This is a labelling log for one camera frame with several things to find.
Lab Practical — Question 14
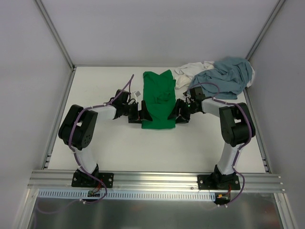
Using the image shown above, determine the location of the green t-shirt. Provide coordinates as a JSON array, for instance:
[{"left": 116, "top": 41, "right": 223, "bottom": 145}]
[{"left": 142, "top": 70, "right": 176, "bottom": 130}]

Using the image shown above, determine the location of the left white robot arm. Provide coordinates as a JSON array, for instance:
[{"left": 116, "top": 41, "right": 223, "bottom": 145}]
[{"left": 58, "top": 89, "right": 153, "bottom": 187}]

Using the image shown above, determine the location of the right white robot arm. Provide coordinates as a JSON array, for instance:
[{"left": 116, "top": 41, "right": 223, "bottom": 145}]
[{"left": 168, "top": 97, "right": 255, "bottom": 190}]

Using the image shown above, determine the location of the white t-shirt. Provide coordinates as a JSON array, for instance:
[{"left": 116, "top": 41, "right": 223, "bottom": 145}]
[{"left": 173, "top": 61, "right": 255, "bottom": 90}]

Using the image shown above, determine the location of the blue-grey t-shirt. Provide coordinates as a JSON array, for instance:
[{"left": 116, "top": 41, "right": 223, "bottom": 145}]
[{"left": 187, "top": 57, "right": 255, "bottom": 100}]

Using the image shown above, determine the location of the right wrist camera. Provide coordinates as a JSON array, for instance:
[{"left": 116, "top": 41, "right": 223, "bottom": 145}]
[{"left": 189, "top": 86, "right": 206, "bottom": 101}]

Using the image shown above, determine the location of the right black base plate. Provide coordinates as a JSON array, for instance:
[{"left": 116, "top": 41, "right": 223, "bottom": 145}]
[{"left": 197, "top": 173, "right": 241, "bottom": 190}]

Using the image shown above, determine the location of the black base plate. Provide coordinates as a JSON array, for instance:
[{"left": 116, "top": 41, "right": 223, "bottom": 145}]
[
  {"left": 197, "top": 173, "right": 241, "bottom": 190},
  {"left": 71, "top": 169, "right": 114, "bottom": 188}
]

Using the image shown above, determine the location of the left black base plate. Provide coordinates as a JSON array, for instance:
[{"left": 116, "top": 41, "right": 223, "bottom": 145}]
[{"left": 71, "top": 169, "right": 114, "bottom": 188}]

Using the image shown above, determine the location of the white slotted cable duct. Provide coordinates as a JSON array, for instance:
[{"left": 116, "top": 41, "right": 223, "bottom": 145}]
[{"left": 38, "top": 189, "right": 215, "bottom": 202}]

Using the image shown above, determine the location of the aluminium mounting rail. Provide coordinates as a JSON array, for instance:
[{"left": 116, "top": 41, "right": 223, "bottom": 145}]
[{"left": 27, "top": 169, "right": 286, "bottom": 193}]

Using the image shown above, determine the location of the left aluminium frame post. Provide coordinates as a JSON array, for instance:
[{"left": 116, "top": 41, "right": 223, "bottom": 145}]
[{"left": 34, "top": 0, "right": 75, "bottom": 70}]

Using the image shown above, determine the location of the aluminium frame post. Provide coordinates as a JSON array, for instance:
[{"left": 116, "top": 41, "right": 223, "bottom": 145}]
[
  {"left": 245, "top": 0, "right": 286, "bottom": 61},
  {"left": 34, "top": 0, "right": 75, "bottom": 70}
]

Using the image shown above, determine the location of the right aluminium frame post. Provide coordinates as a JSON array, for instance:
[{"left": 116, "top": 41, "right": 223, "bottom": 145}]
[{"left": 245, "top": 0, "right": 286, "bottom": 61}]

